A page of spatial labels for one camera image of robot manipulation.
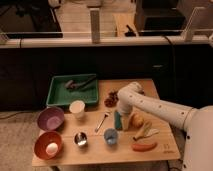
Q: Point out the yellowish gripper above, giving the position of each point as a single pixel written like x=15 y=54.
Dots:
x=125 y=121

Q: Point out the green sponge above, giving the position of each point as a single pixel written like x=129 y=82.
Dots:
x=117 y=121

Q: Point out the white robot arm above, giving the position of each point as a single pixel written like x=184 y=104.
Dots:
x=197 y=123

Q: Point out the grey tool in tray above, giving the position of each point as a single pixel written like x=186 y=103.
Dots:
x=72 y=85

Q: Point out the green plastic tray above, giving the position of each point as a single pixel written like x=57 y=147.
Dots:
x=60 y=95

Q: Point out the orange peach fruit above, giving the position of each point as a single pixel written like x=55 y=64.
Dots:
x=137 y=120

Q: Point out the blue cup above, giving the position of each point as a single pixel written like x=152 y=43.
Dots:
x=111 y=136

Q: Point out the red grapes bunch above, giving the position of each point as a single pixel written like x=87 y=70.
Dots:
x=112 y=99

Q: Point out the metal spoon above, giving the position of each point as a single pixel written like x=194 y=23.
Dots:
x=101 y=122

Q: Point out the orange sausage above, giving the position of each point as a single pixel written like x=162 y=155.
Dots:
x=143 y=147

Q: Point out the wooden table board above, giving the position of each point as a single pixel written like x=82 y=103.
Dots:
x=97 y=151

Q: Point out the small metal cup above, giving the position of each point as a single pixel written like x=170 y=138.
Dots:
x=80 y=139

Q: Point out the white paper cup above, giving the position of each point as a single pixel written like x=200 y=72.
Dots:
x=77 y=108

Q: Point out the purple bowl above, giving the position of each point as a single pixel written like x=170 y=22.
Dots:
x=50 y=118

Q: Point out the white egg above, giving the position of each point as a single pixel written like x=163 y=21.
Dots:
x=52 y=149

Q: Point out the red bowl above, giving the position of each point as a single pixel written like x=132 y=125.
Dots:
x=43 y=141

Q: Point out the black box background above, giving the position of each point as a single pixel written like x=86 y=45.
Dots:
x=158 y=15

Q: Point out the white rail beam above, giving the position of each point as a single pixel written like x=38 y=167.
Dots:
x=106 y=41

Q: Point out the white upright post right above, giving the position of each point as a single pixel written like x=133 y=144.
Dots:
x=190 y=28

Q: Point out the white upright post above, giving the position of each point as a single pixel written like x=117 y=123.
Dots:
x=95 y=25
x=190 y=28

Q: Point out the white upright post centre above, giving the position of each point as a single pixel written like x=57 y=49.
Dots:
x=95 y=25

